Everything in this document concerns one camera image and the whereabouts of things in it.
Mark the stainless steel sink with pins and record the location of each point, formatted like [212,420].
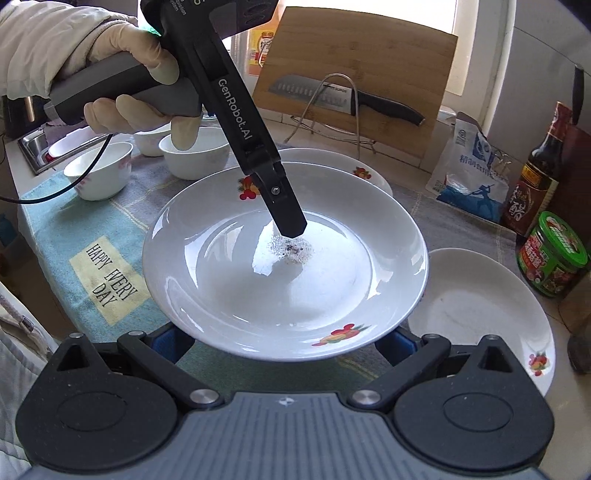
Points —
[31,153]

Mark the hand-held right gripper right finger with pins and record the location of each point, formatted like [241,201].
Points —
[395,346]

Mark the bamboo cutting board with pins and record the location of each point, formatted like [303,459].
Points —
[369,55]

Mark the large white floral plate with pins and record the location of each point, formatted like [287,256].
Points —
[221,277]

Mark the person's left forearm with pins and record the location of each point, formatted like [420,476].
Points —
[37,46]

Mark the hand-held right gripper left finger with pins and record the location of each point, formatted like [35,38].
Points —
[161,344]

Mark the person's left hand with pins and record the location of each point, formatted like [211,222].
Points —
[134,41]

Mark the dark sauce bottle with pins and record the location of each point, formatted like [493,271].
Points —
[531,194]

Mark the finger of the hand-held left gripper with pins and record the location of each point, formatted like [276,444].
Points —
[284,203]

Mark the blue grey dish mat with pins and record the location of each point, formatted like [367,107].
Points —
[60,240]

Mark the yellow labelled cooking wine bottle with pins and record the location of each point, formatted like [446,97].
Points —
[263,50]

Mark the person's white quilted jacket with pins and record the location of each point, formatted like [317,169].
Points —
[18,360]

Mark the white bowl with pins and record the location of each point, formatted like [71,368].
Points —
[150,143]
[99,177]
[194,164]

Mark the white blue salt bag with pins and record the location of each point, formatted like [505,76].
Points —
[466,175]

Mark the green lidded sauce jar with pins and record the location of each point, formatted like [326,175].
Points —
[554,258]

